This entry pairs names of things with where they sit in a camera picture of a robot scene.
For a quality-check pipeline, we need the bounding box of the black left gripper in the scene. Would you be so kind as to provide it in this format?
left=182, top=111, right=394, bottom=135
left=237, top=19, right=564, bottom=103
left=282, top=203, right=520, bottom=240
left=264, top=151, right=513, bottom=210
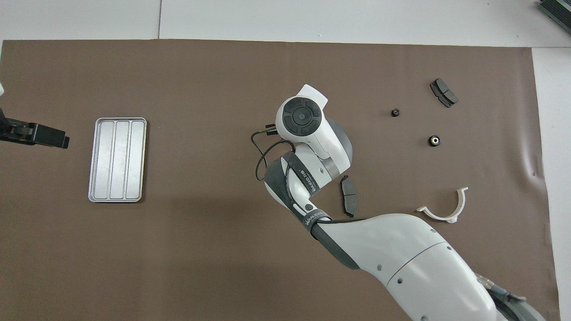
left=0, top=111, right=70, bottom=149

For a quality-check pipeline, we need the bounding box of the silver metal grooved tray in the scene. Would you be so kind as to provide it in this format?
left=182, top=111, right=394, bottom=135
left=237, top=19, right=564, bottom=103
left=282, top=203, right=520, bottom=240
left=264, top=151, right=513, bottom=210
left=88, top=117, right=148, bottom=203

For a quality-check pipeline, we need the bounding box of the long dark grey brake pad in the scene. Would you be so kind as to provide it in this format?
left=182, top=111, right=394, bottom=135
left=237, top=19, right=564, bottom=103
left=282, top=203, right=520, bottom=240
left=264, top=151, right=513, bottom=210
left=340, top=175, right=358, bottom=218

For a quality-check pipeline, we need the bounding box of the brown paper table mat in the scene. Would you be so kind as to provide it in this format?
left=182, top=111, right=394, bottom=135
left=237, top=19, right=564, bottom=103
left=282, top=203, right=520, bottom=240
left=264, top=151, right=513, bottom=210
left=0, top=39, right=562, bottom=321

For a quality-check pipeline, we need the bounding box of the short dark grey brake pad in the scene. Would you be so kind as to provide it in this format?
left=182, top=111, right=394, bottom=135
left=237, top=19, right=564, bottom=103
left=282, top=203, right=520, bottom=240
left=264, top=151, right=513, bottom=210
left=430, top=78, right=459, bottom=108

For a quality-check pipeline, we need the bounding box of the black ribbed device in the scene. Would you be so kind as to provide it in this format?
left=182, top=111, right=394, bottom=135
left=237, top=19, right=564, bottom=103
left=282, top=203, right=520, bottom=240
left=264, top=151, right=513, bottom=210
left=538, top=0, right=571, bottom=28

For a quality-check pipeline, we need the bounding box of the white plastic half-ring clamp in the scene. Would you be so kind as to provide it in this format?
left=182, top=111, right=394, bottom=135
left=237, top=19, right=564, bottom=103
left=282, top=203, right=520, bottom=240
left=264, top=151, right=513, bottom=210
left=416, top=187, right=469, bottom=224

